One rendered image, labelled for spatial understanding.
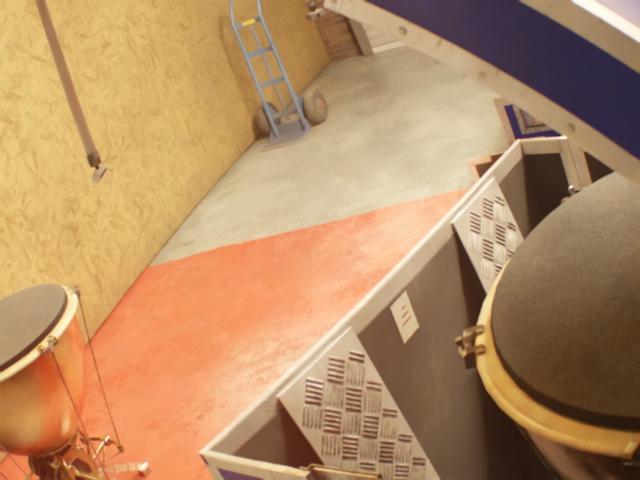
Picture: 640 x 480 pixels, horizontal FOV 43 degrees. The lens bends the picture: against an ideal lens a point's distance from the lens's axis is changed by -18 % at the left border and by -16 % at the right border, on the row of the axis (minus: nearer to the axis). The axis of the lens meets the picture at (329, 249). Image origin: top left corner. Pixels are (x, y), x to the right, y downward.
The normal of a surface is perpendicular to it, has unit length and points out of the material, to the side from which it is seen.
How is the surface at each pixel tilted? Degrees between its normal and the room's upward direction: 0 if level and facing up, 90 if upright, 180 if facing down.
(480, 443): 90
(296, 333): 0
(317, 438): 80
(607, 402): 0
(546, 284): 0
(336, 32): 90
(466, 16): 90
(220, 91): 90
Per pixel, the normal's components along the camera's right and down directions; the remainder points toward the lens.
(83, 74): 0.90, -0.21
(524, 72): -0.56, 0.50
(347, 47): -0.25, 0.45
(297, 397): 0.68, -0.18
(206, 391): -0.35, -0.87
